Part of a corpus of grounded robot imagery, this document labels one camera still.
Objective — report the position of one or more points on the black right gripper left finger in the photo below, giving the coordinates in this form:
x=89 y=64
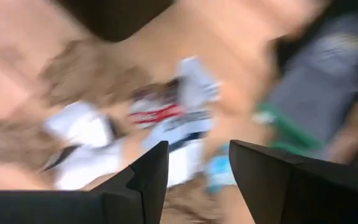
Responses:
x=73 y=207

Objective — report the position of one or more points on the white wrapper with red print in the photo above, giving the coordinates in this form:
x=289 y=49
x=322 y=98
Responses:
x=179 y=102

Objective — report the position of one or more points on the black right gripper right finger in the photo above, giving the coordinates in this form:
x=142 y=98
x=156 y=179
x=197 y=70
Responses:
x=306 y=193

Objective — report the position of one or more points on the long brown crumpled paper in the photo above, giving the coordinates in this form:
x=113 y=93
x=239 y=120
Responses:
x=11 y=143

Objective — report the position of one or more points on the blue crumpled paper ball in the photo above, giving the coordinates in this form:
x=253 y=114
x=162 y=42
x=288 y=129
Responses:
x=219 y=169

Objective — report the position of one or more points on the black trash bin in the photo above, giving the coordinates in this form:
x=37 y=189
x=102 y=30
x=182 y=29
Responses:
x=113 y=18

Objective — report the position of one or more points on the grey pouch with green edge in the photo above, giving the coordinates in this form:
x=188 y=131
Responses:
x=319 y=93

